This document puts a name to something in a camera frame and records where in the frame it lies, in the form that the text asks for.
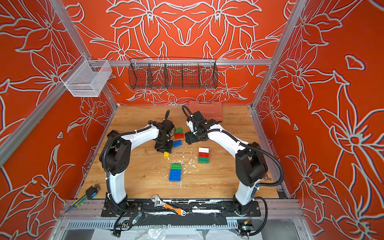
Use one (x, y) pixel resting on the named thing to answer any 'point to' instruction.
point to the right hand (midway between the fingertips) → (190, 136)
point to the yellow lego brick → (166, 154)
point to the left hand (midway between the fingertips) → (169, 150)
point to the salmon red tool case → (209, 110)
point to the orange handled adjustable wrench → (158, 203)
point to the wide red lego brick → (202, 154)
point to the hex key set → (91, 192)
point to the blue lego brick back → (177, 143)
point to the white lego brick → (205, 150)
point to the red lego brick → (180, 135)
